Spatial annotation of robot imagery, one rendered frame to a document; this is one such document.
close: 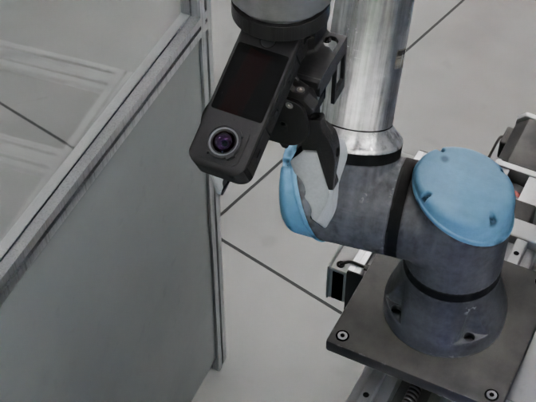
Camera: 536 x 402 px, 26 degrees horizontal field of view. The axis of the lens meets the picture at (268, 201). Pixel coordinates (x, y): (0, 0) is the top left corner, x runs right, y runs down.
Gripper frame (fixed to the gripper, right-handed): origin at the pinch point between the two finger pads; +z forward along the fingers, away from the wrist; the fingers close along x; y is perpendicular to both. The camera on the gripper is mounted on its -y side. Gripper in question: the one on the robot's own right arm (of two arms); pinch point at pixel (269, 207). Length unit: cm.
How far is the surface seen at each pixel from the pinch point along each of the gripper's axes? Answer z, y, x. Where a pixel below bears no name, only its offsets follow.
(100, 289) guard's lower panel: 75, 37, 45
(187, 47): 50, 71, 45
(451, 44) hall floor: 148, 209, 31
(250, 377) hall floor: 148, 77, 38
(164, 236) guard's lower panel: 84, 59, 45
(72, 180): 48, 35, 46
